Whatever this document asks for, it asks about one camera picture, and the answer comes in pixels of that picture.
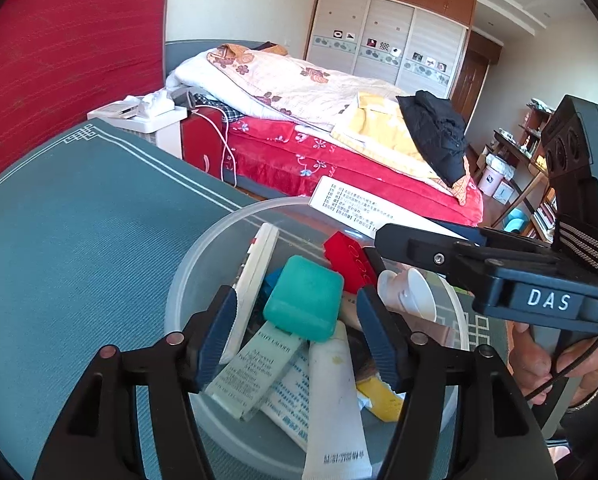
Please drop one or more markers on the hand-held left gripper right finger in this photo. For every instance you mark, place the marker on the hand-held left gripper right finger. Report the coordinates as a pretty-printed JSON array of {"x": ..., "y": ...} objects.
[{"x": 379, "y": 335}]

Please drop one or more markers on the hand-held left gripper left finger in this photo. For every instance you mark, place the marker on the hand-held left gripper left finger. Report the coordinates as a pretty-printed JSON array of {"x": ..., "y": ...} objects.
[{"x": 219, "y": 330}]

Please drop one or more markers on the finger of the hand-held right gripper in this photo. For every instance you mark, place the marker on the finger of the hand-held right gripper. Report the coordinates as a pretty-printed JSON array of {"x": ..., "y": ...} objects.
[
  {"x": 419, "y": 250},
  {"x": 466, "y": 234}
]

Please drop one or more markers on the white jar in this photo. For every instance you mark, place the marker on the white jar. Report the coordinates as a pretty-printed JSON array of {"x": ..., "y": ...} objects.
[{"x": 419, "y": 295}]

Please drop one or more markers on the pale green small box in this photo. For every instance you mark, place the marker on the pale green small box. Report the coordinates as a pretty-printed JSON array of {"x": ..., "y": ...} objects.
[{"x": 254, "y": 365}]

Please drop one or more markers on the yellow box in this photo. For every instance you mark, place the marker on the yellow box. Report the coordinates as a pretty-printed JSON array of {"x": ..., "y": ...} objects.
[{"x": 379, "y": 397}]

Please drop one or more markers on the clear plastic container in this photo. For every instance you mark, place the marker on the clear plastic container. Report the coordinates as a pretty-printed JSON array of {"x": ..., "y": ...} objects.
[{"x": 199, "y": 270}]

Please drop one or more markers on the blue building block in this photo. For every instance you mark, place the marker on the blue building block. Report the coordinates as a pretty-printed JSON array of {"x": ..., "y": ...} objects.
[{"x": 271, "y": 285}]

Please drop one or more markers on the white remote control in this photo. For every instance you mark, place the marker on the white remote control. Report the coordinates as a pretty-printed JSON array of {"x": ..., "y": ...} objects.
[{"x": 256, "y": 270}]

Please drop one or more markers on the red building block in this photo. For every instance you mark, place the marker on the red building block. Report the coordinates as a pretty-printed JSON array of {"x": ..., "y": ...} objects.
[{"x": 346, "y": 257}]

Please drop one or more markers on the white and blue medicine box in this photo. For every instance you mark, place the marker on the white and blue medicine box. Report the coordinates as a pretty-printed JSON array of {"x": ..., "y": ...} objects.
[{"x": 359, "y": 200}]

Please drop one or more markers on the white cream tube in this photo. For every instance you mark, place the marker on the white cream tube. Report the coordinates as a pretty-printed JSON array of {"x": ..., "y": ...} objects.
[{"x": 334, "y": 400}]

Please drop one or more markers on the teal plastic case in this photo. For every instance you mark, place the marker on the teal plastic case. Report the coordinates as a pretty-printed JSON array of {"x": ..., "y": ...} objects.
[{"x": 304, "y": 297}]

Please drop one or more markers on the white tissue pack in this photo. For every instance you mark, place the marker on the white tissue pack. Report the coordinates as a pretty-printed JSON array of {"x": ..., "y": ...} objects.
[{"x": 289, "y": 400}]

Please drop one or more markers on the teal mat covered desktop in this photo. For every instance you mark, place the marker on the teal mat covered desktop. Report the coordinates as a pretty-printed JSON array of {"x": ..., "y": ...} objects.
[{"x": 79, "y": 240}]

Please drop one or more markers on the person's right hand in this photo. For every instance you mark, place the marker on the person's right hand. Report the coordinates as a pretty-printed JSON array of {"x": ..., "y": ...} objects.
[{"x": 526, "y": 360}]

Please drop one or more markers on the teal plastic basin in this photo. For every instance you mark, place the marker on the teal plastic basin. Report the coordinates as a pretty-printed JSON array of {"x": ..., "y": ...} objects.
[{"x": 518, "y": 220}]

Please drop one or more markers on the pink trash bin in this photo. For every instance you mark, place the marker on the pink trash bin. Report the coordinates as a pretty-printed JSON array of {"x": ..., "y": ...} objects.
[{"x": 494, "y": 180}]

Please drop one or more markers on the black jacket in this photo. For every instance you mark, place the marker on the black jacket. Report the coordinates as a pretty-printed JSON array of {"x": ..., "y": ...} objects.
[{"x": 439, "y": 135}]

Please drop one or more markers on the yellow blanket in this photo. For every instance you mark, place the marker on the yellow blanket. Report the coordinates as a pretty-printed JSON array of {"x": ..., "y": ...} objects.
[{"x": 374, "y": 125}]

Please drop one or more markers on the brown wooden door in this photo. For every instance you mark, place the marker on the brown wooden door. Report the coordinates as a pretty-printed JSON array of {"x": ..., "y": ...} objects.
[{"x": 474, "y": 85}]

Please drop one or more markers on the red floral bedsheet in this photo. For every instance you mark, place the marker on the red floral bedsheet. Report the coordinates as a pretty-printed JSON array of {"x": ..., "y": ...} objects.
[{"x": 279, "y": 160}]

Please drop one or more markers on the red nightstand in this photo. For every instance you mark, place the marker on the red nightstand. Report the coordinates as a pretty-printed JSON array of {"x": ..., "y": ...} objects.
[{"x": 199, "y": 140}]

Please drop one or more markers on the white bedside appliance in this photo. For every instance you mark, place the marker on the white bedside appliance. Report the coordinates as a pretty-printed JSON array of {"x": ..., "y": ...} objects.
[{"x": 164, "y": 135}]

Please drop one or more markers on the dark plaid cloth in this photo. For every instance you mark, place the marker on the dark plaid cloth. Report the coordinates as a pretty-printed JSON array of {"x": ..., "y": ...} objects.
[{"x": 224, "y": 110}]

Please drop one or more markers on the white and wooden wardrobe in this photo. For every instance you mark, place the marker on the white and wooden wardrobe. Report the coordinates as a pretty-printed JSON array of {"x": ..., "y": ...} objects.
[{"x": 379, "y": 25}]

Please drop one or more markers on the white tissue box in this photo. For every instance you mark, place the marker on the white tissue box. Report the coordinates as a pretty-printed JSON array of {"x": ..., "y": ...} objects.
[{"x": 156, "y": 105}]

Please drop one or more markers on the red upholstered chair back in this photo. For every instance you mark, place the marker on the red upholstered chair back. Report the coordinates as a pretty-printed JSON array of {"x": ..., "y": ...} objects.
[{"x": 69, "y": 60}]

